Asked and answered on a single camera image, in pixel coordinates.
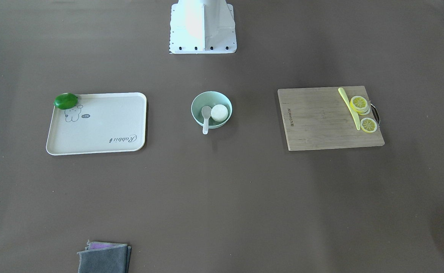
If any white steamed bun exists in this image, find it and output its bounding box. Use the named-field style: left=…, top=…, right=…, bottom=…
left=211, top=104, right=229, bottom=122

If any white ceramic spoon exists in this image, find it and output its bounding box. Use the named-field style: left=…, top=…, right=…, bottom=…
left=201, top=105, right=212, bottom=135

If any light green ceramic bowl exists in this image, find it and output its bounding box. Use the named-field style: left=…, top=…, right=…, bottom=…
left=191, top=91, right=233, bottom=129

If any wooden cutting board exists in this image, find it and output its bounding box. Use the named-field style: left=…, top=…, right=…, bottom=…
left=277, top=87, right=385, bottom=151

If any cream rabbit serving tray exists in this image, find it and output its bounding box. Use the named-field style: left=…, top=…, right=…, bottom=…
left=45, top=92, right=148, bottom=155

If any yellow plastic knife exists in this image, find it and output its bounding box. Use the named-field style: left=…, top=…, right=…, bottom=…
left=338, top=88, right=361, bottom=131

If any upper lemon slice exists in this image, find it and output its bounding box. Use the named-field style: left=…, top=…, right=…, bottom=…
left=350, top=96, right=370, bottom=116

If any lemon slice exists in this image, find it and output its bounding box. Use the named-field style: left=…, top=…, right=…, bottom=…
left=360, top=118, right=378, bottom=133
left=350, top=96, right=370, bottom=116

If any lower lemon slice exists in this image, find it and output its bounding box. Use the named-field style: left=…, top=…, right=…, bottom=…
left=360, top=118, right=378, bottom=133

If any green lime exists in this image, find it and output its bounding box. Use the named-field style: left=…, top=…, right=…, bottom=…
left=53, top=93, right=78, bottom=110

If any grey folded cloth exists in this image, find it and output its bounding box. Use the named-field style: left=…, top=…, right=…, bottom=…
left=77, top=241, right=132, bottom=273

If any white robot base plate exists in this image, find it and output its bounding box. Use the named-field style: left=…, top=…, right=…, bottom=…
left=169, top=0, right=237, bottom=54

